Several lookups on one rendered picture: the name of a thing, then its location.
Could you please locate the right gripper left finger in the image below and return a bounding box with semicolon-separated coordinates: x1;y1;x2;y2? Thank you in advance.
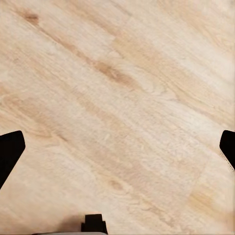
0;130;25;189

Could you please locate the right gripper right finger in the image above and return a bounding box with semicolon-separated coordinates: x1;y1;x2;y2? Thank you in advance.
219;130;235;169

